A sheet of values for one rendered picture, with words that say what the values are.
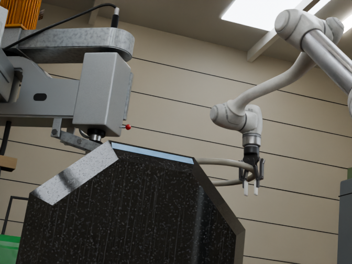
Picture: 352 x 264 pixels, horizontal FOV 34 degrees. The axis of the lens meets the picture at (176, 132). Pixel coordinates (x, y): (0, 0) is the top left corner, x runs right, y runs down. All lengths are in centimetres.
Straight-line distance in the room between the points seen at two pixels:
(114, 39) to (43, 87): 48
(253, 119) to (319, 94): 631
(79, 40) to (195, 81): 512
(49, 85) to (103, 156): 129
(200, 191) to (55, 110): 133
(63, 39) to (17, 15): 38
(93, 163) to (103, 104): 106
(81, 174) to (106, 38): 135
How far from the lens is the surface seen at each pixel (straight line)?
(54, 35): 335
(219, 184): 305
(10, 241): 400
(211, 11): 774
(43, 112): 319
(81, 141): 306
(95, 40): 322
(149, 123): 789
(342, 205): 218
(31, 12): 363
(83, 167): 200
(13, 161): 270
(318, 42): 231
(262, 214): 818
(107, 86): 306
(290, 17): 239
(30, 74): 333
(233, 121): 267
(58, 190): 196
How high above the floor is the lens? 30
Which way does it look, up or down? 16 degrees up
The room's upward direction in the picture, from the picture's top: 7 degrees clockwise
